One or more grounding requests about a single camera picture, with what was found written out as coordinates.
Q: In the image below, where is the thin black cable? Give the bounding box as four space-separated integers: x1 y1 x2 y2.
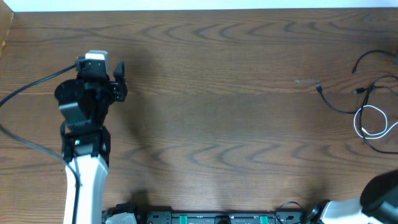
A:
351 49 398 97

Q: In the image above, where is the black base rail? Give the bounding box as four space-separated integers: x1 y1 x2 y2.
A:
101 202 310 224

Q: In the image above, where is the black USB cable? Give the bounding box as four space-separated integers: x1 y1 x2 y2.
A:
315 74 398 155

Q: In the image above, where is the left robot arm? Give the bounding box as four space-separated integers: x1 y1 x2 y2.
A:
55 59 127 223

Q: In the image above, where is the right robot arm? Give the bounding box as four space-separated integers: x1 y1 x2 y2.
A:
305 170 397 224

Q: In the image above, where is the wooden side panel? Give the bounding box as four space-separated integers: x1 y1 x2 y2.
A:
0 0 14 55

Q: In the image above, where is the white USB cable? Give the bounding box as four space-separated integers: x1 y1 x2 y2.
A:
353 104 398 141

